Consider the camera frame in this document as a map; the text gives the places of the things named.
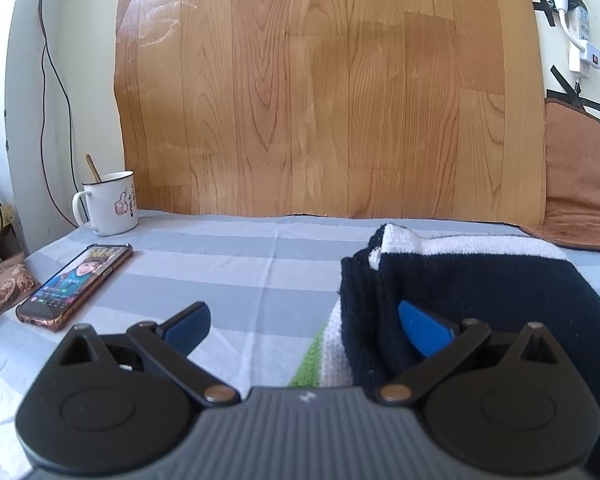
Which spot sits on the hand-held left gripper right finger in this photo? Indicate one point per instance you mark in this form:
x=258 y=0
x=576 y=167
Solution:
x=425 y=327

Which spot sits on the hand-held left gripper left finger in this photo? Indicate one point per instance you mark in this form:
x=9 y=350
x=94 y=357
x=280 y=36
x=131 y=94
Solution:
x=190 y=327

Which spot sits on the navy green white striped sweater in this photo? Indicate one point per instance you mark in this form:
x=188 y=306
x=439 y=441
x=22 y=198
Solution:
x=480 y=300

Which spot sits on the blue white striped bedsheet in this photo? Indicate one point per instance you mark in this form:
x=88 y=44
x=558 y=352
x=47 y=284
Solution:
x=230 y=265

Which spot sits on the smartphone in brown case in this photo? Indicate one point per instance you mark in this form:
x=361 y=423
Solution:
x=75 y=285

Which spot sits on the white enamel mug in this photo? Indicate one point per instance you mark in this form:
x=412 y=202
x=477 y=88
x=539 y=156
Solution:
x=112 y=207

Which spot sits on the wooden spoon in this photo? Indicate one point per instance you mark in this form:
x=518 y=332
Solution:
x=93 y=169

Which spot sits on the brown snack packet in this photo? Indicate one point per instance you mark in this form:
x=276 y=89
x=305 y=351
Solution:
x=5 y=290

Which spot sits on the brown cushion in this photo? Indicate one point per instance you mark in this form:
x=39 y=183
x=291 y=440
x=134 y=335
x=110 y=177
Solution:
x=582 y=185

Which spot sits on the wood pattern board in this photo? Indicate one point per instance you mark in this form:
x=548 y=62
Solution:
x=330 y=90

